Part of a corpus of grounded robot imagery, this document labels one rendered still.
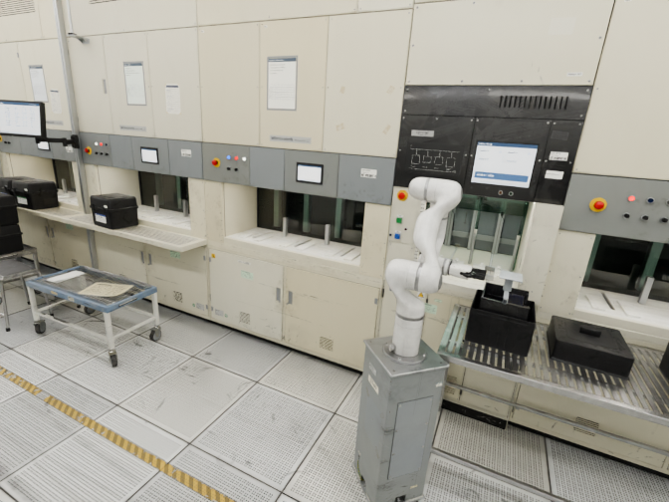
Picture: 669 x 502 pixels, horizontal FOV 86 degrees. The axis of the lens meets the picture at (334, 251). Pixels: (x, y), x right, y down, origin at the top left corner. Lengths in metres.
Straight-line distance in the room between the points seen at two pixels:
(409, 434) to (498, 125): 1.56
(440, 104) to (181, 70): 1.89
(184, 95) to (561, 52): 2.39
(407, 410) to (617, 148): 1.53
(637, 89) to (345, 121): 1.40
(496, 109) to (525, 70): 0.20
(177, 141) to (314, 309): 1.66
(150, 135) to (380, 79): 1.95
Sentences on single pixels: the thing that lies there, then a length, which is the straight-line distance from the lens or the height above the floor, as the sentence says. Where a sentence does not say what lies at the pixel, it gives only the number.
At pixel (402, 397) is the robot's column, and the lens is 1.65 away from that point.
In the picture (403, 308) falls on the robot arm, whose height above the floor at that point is 1.00.
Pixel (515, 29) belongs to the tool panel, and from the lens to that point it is 2.18.
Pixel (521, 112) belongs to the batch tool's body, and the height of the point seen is 1.83.
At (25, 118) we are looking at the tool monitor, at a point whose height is 1.65.
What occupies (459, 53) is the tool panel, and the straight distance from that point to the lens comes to 2.18.
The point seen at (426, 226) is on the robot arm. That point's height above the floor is 1.33.
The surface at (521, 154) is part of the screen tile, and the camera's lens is 2.11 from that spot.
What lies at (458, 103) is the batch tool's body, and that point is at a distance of 2.15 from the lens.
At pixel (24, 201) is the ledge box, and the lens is 4.63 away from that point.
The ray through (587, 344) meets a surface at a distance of 1.97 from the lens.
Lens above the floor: 1.65
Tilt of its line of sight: 17 degrees down
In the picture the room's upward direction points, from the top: 4 degrees clockwise
